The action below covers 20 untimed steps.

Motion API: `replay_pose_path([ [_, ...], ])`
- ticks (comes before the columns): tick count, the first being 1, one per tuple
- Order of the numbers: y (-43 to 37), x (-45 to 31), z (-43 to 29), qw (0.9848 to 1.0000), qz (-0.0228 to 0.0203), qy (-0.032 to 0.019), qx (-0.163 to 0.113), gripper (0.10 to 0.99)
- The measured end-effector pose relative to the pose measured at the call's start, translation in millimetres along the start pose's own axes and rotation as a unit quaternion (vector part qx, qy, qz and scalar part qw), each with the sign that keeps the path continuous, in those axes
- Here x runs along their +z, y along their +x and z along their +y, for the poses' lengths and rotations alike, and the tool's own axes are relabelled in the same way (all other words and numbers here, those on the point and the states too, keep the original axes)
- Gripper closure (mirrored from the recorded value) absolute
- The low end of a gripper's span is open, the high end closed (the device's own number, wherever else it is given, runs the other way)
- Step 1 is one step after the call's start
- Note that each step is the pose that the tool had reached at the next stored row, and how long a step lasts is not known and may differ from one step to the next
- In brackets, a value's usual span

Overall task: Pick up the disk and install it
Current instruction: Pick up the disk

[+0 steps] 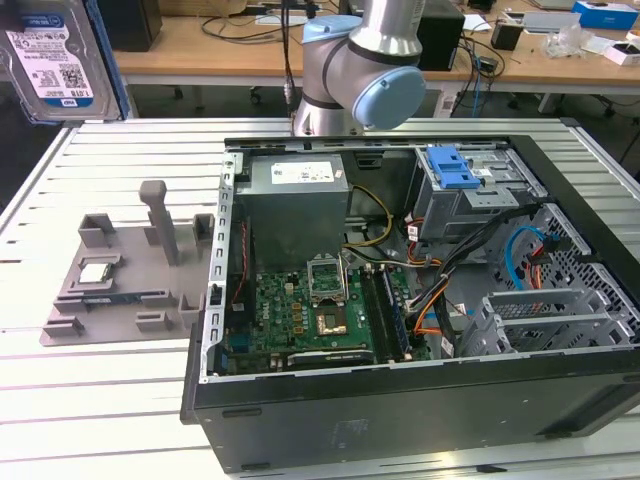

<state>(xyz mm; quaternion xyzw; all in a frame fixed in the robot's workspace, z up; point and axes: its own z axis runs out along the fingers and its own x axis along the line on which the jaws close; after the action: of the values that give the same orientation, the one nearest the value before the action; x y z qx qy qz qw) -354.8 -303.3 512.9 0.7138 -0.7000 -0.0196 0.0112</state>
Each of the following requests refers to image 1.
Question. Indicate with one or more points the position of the grey parts rack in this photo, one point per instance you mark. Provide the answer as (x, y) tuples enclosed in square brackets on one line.
[(130, 330)]

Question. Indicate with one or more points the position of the blue plastic cage latch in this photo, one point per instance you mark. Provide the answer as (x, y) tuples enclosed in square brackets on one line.
[(452, 170)]

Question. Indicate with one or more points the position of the flat silver box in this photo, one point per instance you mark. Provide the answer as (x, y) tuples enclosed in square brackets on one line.
[(550, 22)]

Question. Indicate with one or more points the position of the hard disk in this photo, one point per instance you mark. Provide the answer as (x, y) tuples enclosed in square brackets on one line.
[(50, 60)]

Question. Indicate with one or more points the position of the clear plastic bag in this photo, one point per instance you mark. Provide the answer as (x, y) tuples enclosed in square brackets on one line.
[(565, 41)]

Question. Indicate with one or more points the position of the white box with black insert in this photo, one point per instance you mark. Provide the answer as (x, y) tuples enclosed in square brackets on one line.
[(622, 54)]

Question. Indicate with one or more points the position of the black graphics card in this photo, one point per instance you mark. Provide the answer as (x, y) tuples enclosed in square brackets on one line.
[(332, 357)]

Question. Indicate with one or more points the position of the installed RAM stick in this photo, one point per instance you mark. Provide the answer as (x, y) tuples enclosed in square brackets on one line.
[(397, 315)]

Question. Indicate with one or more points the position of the black speaker box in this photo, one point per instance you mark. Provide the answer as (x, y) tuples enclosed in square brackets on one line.
[(442, 42)]

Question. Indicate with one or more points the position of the metal disk bay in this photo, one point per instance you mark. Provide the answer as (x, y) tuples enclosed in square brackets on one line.
[(555, 332), (545, 297)]

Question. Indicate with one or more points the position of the green motherboard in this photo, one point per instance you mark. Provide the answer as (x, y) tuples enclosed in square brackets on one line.
[(285, 310)]

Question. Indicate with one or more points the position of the large black box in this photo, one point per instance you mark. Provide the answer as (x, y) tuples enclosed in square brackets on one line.
[(140, 25)]

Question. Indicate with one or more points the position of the blue cardboard box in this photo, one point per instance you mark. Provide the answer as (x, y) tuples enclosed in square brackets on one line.
[(607, 12)]

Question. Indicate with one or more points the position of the CPU socket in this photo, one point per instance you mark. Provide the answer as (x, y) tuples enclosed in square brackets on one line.
[(332, 322)]

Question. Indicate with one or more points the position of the black PC case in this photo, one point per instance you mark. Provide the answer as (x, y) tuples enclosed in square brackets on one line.
[(400, 420)]

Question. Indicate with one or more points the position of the black RAM slot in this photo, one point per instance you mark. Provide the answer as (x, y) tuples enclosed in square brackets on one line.
[(374, 315)]

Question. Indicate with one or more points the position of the metal drive cage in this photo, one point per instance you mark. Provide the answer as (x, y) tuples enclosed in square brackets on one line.
[(450, 210)]

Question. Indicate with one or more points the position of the grey power supply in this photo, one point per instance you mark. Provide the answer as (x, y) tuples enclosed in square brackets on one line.
[(295, 215)]

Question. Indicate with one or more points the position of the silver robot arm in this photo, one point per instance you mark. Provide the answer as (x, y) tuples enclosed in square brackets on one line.
[(345, 60)]

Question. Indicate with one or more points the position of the silver CPU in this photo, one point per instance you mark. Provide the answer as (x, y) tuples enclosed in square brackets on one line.
[(96, 273)]

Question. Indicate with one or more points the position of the loose RAM stick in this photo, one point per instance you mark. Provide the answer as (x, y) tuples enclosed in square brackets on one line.
[(112, 299)]

